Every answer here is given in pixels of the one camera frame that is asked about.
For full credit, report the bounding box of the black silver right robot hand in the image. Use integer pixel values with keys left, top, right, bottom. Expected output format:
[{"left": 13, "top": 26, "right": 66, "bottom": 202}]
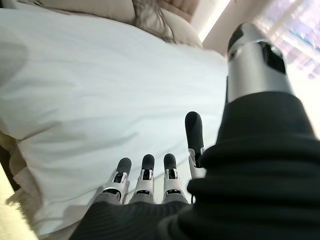
[{"left": 69, "top": 22, "right": 320, "bottom": 240}]

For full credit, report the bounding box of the white duvet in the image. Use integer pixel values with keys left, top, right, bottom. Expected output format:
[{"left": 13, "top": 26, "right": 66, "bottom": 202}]
[{"left": 0, "top": 2, "right": 230, "bottom": 237}]

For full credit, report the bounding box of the bright window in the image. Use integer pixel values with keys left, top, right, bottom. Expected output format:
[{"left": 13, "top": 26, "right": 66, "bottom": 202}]
[{"left": 287, "top": 0, "right": 320, "bottom": 81}]

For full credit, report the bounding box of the beige pillow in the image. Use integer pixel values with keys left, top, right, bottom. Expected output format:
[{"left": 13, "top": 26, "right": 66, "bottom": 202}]
[
  {"left": 14, "top": 0, "right": 137, "bottom": 26},
  {"left": 159, "top": 7, "right": 204, "bottom": 49}
]

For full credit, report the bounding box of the grey fringed woven cushion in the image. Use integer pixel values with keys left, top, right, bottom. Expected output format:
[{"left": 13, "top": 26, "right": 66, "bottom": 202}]
[{"left": 132, "top": 0, "right": 177, "bottom": 45}]

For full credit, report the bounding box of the beige bedspread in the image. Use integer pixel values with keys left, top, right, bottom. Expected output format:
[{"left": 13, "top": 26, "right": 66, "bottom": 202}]
[{"left": 0, "top": 128, "right": 52, "bottom": 237}]

